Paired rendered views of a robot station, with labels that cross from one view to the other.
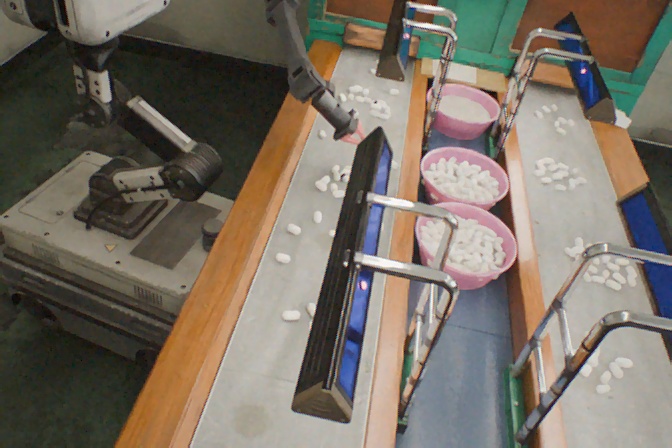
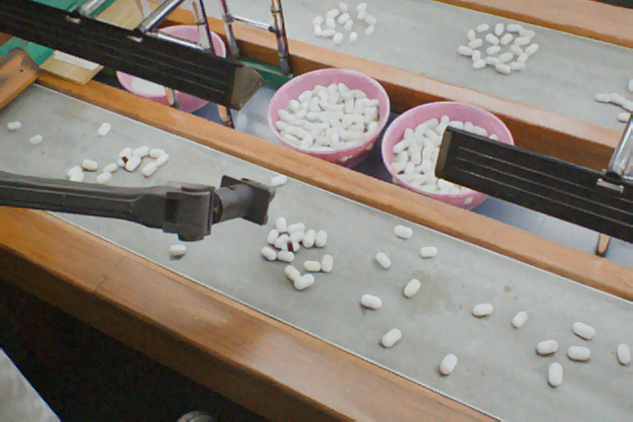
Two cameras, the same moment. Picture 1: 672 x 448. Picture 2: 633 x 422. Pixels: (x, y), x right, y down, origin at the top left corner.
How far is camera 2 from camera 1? 101 cm
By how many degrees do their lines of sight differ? 41
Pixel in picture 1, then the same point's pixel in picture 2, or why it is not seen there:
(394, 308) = (559, 254)
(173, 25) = not seen: outside the picture
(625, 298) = (547, 48)
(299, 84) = (198, 218)
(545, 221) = (421, 66)
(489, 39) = not seen: outside the picture
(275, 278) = (480, 382)
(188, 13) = not seen: outside the picture
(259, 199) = (323, 369)
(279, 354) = (612, 402)
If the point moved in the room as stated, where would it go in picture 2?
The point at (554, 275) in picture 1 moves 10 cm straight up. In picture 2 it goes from (508, 91) to (512, 55)
